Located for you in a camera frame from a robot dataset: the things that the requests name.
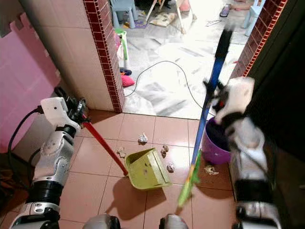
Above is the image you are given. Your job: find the grey robot leg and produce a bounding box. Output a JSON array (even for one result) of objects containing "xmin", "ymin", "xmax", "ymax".
[
  {"xmin": 160, "ymin": 215, "xmax": 193, "ymax": 229},
  {"xmin": 83, "ymin": 214, "xmax": 120, "ymax": 229}
]

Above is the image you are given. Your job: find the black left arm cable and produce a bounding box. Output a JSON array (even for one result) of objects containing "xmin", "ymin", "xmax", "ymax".
[{"xmin": 7, "ymin": 108, "xmax": 43, "ymax": 192}]

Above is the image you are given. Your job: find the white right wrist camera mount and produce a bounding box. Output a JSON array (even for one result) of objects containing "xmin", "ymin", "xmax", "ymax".
[{"xmin": 213, "ymin": 76, "xmax": 255, "ymax": 125}]

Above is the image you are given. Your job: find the light blue plastic stool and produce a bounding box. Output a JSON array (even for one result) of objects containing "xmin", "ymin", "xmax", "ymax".
[{"xmin": 243, "ymin": 0, "xmax": 265, "ymax": 29}]

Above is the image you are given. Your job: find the beige patterned floor cushion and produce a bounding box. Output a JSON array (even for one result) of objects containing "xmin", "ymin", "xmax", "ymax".
[{"xmin": 149, "ymin": 13, "xmax": 177, "ymax": 27}]

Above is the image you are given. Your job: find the small dark flat object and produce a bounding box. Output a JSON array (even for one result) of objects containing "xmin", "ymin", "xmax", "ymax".
[{"xmin": 221, "ymin": 4, "xmax": 232, "ymax": 18}]

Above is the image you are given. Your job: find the green dustpan with red handle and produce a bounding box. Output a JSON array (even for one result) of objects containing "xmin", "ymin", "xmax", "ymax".
[{"xmin": 54, "ymin": 86, "xmax": 172, "ymax": 190}]

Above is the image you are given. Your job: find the pink shoe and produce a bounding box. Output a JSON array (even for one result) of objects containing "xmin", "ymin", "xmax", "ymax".
[{"xmin": 122, "ymin": 75, "xmax": 135, "ymax": 88}]

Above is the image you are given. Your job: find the thin black floor cable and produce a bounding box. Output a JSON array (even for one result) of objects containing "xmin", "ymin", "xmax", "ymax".
[{"xmin": 124, "ymin": 60, "xmax": 203, "ymax": 117}]

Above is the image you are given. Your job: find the grey right robot leg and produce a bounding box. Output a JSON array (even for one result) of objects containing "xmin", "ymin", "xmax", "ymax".
[{"xmin": 160, "ymin": 215, "xmax": 193, "ymax": 229}]

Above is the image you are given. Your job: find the pink foam wall mat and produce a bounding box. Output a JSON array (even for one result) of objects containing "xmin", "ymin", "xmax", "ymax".
[{"xmin": 0, "ymin": 13, "xmax": 60, "ymax": 153}]

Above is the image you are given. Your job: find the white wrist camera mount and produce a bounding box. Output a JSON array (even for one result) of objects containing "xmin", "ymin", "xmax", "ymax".
[
  {"xmin": 41, "ymin": 97, "xmax": 81, "ymax": 131},
  {"xmin": 213, "ymin": 76, "xmax": 255, "ymax": 125}
]

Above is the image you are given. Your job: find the grey left robot leg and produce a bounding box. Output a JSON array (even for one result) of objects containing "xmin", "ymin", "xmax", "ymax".
[{"xmin": 83, "ymin": 214, "xmax": 120, "ymax": 229}]

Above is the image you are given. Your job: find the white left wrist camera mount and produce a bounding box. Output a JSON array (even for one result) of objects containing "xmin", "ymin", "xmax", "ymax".
[{"xmin": 41, "ymin": 97, "xmax": 81, "ymax": 131}]

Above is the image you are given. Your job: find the blue-handled green broom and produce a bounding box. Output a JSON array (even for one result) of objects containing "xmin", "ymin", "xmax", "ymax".
[{"xmin": 177, "ymin": 28, "xmax": 235, "ymax": 207}]

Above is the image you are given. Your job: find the blue plastic child chair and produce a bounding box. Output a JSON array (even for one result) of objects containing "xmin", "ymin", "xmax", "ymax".
[{"xmin": 110, "ymin": 0, "xmax": 137, "ymax": 28}]

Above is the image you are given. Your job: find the wooden folding stand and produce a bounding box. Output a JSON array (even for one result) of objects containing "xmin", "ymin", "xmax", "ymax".
[{"xmin": 145, "ymin": 0, "xmax": 186, "ymax": 35}]

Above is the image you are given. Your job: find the green and white toy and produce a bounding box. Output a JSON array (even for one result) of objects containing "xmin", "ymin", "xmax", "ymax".
[{"xmin": 114, "ymin": 28, "xmax": 127, "ymax": 70}]

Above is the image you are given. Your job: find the purple plastic waste bin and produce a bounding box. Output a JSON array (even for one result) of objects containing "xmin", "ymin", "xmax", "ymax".
[{"xmin": 200, "ymin": 117, "xmax": 233, "ymax": 165}]

